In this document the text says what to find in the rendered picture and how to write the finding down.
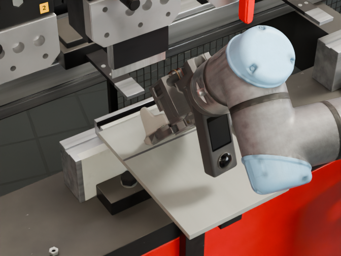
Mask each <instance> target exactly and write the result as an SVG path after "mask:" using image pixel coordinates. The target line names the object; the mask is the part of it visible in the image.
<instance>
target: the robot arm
mask: <svg viewBox="0 0 341 256"><path fill-rule="evenodd" d="M294 62H295V53H294V49H293V47H292V44H291V43H290V41H289V40H288V38H287V37H286V36H285V35H284V34H283V33H282V32H280V31H279V30H277V29H275V28H273V27H270V26H265V25H258V26H255V27H252V28H250V29H248V30H247V31H245V32H244V33H242V34H239V35H237V36H235V37H233V38H232V39H231V40H230V41H229V42H228V44H227V45H226V46H224V47H223V48H222V49H220V50H219V51H218V52H217V53H215V54H214V55H213V56H210V54H209V52H207V53H204V54H202V55H200V56H198V57H195V58H192V59H189V60H187V61H186V62H184V63H183V64H184V67H183V68H182V69H181V68H177V69H176V70H171V71H170V72H168V74H167V76H164V77H162V78H160V79H159V80H158V81H157V82H155V83H154V84H153V85H152V86H151V87H149V91H150V93H151V95H152V97H153V99H154V101H155V103H156V105H157V108H158V110H159V112H161V111H164V112H165V114H163V113H161V114H159V115H154V114H153V113H152V112H151V111H150V110H149V109H148V108H146V107H143V108H142V109H141V110H140V116H141V119H142V122H143V126H144V129H145V132H146V137H145V140H144V142H145V144H147V145H150V146H156V145H157V144H159V143H161V142H163V141H164V140H166V139H168V138H170V137H172V136H173V135H176V136H177V135H179V134H182V133H185V132H187V131H189V130H191V129H193V128H196V131H197V136H198V141H199V146H200V151H201V157H202V162H203V167H204V172H205V173H206V174H208V175H210V176H212V177H214V178H216V177H218V176H219V175H221V174H223V173H225V172H227V171H229V170H230V169H232V168H234V167H236V166H237V160H236V154H235V148H234V142H233V136H232V130H231V124H230V118H229V113H230V116H231V120H232V124H233V127H234V131H235V135H236V138H237V142H238V146H239V149H240V152H241V156H242V158H241V161H242V164H243V165H244V166H245V169H246V172H247V175H248V178H249V182H250V185H251V188H252V190H253V191H254V192H255V193H257V194H259V195H266V194H271V193H275V192H278V191H282V190H286V189H290V188H294V187H297V186H301V185H304V184H307V183H309V182H310V181H311V179H312V173H311V169H312V167H313V166H317V165H321V164H325V163H329V162H333V161H337V160H339V159H341V97H339V98H334V99H330V100H325V101H321V102H317V103H312V104H308V105H303V106H299V107H294V108H293V107H292V103H291V100H290V97H289V93H288V90H287V86H286V83H285V81H286V80H287V78H288V77H289V76H290V75H291V73H292V71H293V69H294ZM178 69H180V70H178ZM173 71H175V72H173ZM171 72H173V73H171ZM162 126H163V127H162Z"/></svg>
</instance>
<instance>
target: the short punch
mask: <svg viewBox="0 0 341 256"><path fill-rule="evenodd" d="M166 51H168V26H165V27H162V28H159V29H156V30H153V31H150V32H148V33H145V34H142V35H139V36H137V37H134V38H131V39H128V40H125V41H122V42H119V43H116V44H114V45H111V46H108V47H107V54H108V65H109V67H110V68H111V76H112V79H113V78H116V77H119V76H121V75H124V74H127V73H129V72H132V71H135V70H138V69H140V68H143V67H146V66H148V65H151V64H153V63H156V62H159V61H161V60H164V59H165V52H166Z"/></svg>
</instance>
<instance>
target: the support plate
mask: <svg viewBox="0 0 341 256"><path fill-rule="evenodd" d="M98 136H99V138H100V139H101V140H102V141H103V142H104V143H105V144H106V145H107V147H108V148H109V149H110V150H111V152H112V153H113V154H114V155H115V156H116V157H117V158H118V160H119V161H121V162H122V164H123V165H124V166H125V167H126V169H127V170H128V171H129V172H130V173H131V174H132V175H133V176H134V178H135V179H136V180H137V181H138V182H139V183H140V184H141V186H142V187H143V188H144V189H145V190H146V191H147V192H148V193H149V195H150V196H151V197H152V198H153V199H154V200H155V201H156V203H157V204H158V205H159V206H160V207H161V208H162V209H163V210H164V212H165V213H166V214H167V215H168V216H169V217H170V218H171V220H172V221H173V222H174V223H175V224H176V225H177V226H178V227H179V229H180V230H181V231H182V232H183V233H184V234H185V235H186V237H187V238H188V239H189V240H191V239H193V238H195V237H197V236H199V235H201V234H203V233H205V232H207V231H209V230H211V229H213V228H215V227H217V226H219V225H221V224H223V223H225V222H227V221H229V220H231V219H233V218H235V217H237V216H239V215H241V214H243V213H245V212H247V211H249V210H251V209H253V208H255V207H257V206H259V205H261V204H263V203H265V202H267V201H269V200H271V199H273V198H275V197H277V196H279V195H281V194H283V193H285V192H287V191H288V190H289V189H286V190H282V191H278V192H275V193H271V194H266V195H259V194H257V193H255V192H254V191H253V190H252V188H251V185H250V182H249V178H248V175H247V172H246V169H245V166H244V165H243V164H242V161H241V158H242V156H241V152H240V149H239V146H238V142H237V138H236V136H235V135H234V134H232V136H233V142H234V148H235V154H236V160H237V166H236V167H234V168H232V169H230V170H229V171H227V172H225V173H223V174H221V175H219V176H218V177H216V178H214V177H212V176H210V175H208V174H206V173H205V172H204V167H203V162H202V157H201V151H200V146H199V141H198V136H197V131H194V132H192V133H189V134H187V135H184V136H182V137H180V138H177V139H175V140H173V141H170V142H168V143H166V144H163V145H161V146H159V147H156V148H154V149H152V150H149V151H147V152H145V153H142V154H140V155H138V156H135V157H133V158H131V159H128V160H126V161H123V159H126V158H128V157H131V156H133V155H135V154H138V153H140V152H142V151H145V150H147V149H149V148H152V147H153V146H150V145H147V144H145V142H144V140H145V137H146V132H145V129H144V126H143V122H142V119H141V116H138V117H135V118H133V119H130V120H128V121H125V122H123V123H120V124H118V125H115V126H113V127H110V128H108V129H106V130H103V131H101V132H98Z"/></svg>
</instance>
